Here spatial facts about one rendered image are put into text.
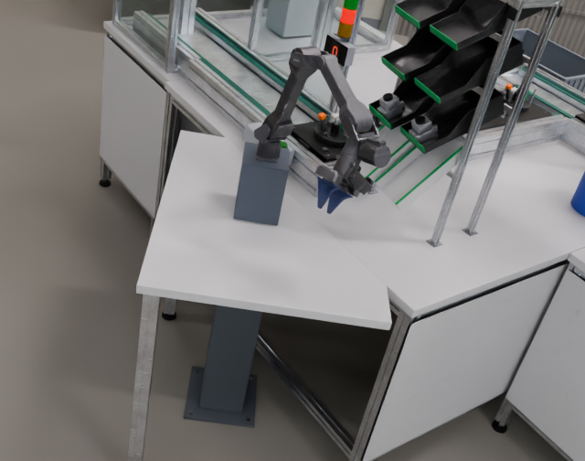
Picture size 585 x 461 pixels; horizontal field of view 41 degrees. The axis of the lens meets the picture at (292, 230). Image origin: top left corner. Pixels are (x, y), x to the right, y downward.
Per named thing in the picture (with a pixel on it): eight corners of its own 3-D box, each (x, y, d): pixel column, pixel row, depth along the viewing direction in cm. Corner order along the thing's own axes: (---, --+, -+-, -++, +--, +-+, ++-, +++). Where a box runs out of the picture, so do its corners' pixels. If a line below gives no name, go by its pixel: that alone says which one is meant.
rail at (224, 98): (315, 198, 258) (322, 169, 252) (186, 82, 312) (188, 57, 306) (328, 194, 261) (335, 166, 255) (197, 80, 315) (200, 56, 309)
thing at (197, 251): (135, 293, 207) (136, 284, 205) (179, 136, 281) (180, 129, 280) (389, 330, 214) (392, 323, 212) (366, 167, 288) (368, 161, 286)
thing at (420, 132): (417, 145, 229) (414, 126, 224) (409, 138, 232) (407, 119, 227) (441, 133, 230) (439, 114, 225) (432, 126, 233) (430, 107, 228)
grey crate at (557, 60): (549, 119, 414) (566, 80, 401) (467, 69, 452) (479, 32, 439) (595, 109, 438) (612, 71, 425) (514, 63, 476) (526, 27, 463)
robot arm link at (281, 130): (293, 43, 206) (306, 58, 203) (314, 41, 210) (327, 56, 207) (258, 131, 228) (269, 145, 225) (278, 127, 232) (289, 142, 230)
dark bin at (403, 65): (404, 81, 226) (401, 60, 221) (381, 63, 235) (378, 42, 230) (484, 43, 231) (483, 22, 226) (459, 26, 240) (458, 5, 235)
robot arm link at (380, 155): (342, 115, 196) (374, 125, 188) (366, 111, 201) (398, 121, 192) (339, 158, 201) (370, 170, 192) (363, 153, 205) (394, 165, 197)
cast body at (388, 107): (387, 122, 238) (383, 103, 233) (377, 115, 241) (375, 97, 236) (408, 109, 240) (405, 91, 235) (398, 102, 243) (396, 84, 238)
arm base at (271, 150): (255, 159, 231) (258, 142, 228) (256, 148, 236) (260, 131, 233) (278, 163, 232) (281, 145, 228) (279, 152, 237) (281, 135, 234)
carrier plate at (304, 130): (325, 164, 259) (327, 158, 258) (285, 131, 274) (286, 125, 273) (378, 153, 273) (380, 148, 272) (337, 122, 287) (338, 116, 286)
